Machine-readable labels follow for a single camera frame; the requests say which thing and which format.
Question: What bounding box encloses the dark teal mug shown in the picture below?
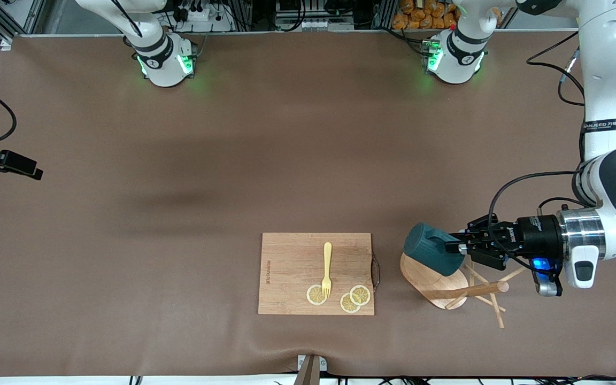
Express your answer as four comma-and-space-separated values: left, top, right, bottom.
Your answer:
404, 222, 468, 276

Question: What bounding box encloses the wooden mug tree rack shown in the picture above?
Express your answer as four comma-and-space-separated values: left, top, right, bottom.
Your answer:
399, 251, 527, 329

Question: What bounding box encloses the yellow plastic fork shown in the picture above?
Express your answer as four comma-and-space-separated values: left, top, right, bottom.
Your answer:
321, 242, 334, 298

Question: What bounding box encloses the brown table mat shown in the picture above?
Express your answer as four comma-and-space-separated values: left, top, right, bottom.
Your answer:
0, 32, 616, 378

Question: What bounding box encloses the orange snack bag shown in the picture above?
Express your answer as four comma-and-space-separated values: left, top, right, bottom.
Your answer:
392, 0, 461, 30

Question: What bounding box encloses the white power strip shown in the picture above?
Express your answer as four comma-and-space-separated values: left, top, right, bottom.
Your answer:
172, 0, 235, 33

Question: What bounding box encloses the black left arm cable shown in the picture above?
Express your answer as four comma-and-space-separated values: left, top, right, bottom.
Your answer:
487, 31, 604, 279

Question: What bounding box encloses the aluminium frame post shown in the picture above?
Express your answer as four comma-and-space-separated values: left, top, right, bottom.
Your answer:
0, 0, 47, 50

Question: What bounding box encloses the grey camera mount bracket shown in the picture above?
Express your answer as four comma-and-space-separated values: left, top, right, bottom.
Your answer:
296, 354, 328, 385

